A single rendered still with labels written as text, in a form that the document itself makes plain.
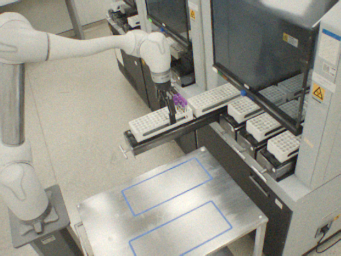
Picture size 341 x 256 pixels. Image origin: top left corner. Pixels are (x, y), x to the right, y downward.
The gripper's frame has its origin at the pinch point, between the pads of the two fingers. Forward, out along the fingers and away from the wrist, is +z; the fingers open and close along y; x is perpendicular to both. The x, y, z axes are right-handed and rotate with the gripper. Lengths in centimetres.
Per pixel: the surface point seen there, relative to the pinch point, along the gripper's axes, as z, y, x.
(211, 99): 0.3, 1.3, 23.9
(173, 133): 6.6, 6.7, -1.0
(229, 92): 0.0, 2.0, 34.0
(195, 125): 7.7, 6.7, 10.7
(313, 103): -28, 57, 33
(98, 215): 4, 35, -47
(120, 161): 86, -72, -20
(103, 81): 86, -197, 5
